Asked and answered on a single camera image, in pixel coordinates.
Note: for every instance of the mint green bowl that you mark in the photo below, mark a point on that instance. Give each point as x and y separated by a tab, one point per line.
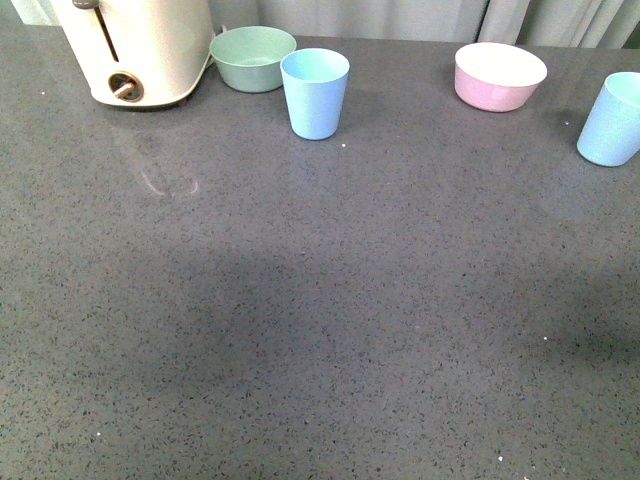
248	58

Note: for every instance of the cream white toaster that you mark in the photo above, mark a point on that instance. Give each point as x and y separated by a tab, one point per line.
138	53

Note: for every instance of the pink bowl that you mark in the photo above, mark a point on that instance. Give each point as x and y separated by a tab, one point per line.
496	77

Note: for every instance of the blue cup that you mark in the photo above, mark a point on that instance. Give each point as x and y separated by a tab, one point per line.
610	136
314	82

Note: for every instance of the grey pleated curtain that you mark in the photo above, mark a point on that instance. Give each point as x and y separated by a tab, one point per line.
556	23

